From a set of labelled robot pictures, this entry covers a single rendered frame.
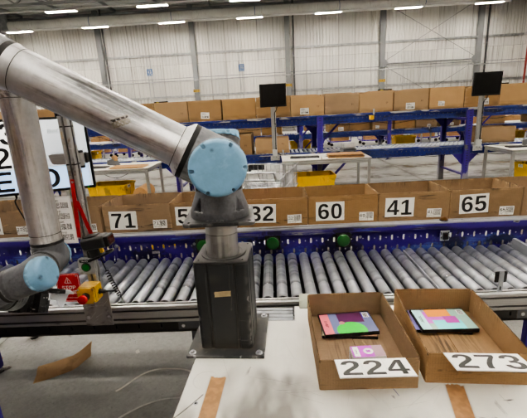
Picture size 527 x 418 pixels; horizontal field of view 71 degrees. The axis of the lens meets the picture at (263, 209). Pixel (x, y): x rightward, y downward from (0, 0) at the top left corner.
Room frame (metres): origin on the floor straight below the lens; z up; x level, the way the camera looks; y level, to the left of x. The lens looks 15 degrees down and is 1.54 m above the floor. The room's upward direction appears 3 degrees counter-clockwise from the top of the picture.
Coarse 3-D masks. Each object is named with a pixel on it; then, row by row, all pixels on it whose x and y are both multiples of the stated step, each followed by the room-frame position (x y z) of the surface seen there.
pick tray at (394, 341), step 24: (312, 312) 1.25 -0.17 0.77; (336, 312) 1.25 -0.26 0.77; (384, 312) 1.19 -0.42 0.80; (312, 336) 1.04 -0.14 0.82; (384, 336) 1.10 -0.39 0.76; (408, 336) 0.97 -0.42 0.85; (408, 360) 0.87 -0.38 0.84; (336, 384) 0.88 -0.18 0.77; (360, 384) 0.87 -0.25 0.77; (384, 384) 0.87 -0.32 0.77; (408, 384) 0.87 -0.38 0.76
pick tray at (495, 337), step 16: (400, 304) 1.17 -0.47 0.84; (416, 304) 1.25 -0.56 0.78; (432, 304) 1.25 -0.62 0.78; (448, 304) 1.24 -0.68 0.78; (464, 304) 1.23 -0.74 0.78; (480, 304) 1.16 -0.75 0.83; (400, 320) 1.16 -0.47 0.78; (480, 320) 1.14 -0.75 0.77; (496, 320) 1.05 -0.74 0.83; (416, 336) 0.98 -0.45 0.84; (432, 336) 1.09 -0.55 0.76; (448, 336) 1.08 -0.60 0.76; (464, 336) 1.08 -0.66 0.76; (480, 336) 1.08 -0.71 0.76; (496, 336) 1.03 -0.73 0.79; (512, 336) 0.95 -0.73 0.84; (432, 352) 0.89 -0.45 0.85; (464, 352) 0.99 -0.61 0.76; (480, 352) 0.99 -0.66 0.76; (496, 352) 0.99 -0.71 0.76; (512, 352) 0.94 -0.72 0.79; (432, 368) 0.89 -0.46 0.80; (448, 368) 0.88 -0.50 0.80; (512, 384) 0.86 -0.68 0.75
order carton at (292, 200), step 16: (256, 192) 2.29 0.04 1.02; (272, 192) 2.29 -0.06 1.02; (288, 192) 2.28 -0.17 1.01; (304, 192) 2.15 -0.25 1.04; (288, 208) 2.00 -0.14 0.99; (304, 208) 1.99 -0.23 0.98; (256, 224) 2.00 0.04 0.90; (272, 224) 2.00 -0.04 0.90; (288, 224) 2.00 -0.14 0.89; (304, 224) 1.99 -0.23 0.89
